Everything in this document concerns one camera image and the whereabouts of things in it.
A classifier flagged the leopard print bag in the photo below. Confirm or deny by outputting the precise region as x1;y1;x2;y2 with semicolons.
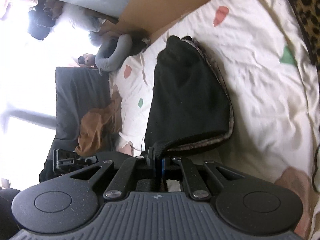
281;0;320;68

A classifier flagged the grey neck pillow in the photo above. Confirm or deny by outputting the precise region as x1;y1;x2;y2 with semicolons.
95;34;132;75

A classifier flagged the small plush toy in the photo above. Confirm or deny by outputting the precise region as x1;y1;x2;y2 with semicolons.
78;54;97;68

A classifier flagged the dark grey pillow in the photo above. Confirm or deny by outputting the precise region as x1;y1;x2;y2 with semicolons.
53;65;112;153

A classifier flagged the brown cardboard sheet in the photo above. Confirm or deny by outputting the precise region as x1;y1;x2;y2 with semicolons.
97;0;210;38

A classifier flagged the black garment with printed lining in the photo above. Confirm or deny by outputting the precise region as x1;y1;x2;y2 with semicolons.
144;36;234;159

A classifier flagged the brown cloth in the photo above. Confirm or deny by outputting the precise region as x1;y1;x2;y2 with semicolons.
75;91;122;157

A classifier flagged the white bear print bedsheet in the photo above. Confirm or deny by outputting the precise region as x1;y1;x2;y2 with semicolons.
110;0;319;239

